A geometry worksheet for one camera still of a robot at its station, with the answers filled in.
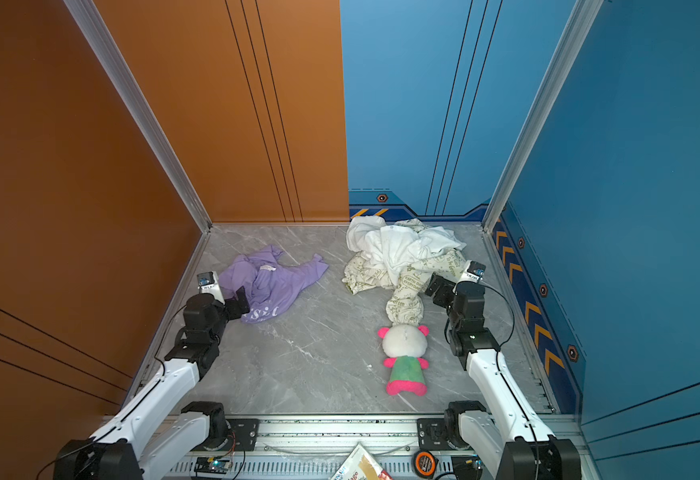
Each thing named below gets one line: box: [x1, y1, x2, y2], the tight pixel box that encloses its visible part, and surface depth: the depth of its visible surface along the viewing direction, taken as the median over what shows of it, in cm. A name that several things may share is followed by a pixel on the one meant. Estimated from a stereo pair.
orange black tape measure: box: [412, 450, 439, 479], surface depth 68 cm
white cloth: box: [345, 216, 467, 287], surface depth 101 cm
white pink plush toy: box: [378, 324, 430, 397], surface depth 83 cm
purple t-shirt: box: [218, 244, 329, 324], surface depth 101 cm
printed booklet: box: [330, 443, 394, 480], surface depth 67 cm
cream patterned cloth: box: [342, 248, 467, 325], surface depth 96 cm
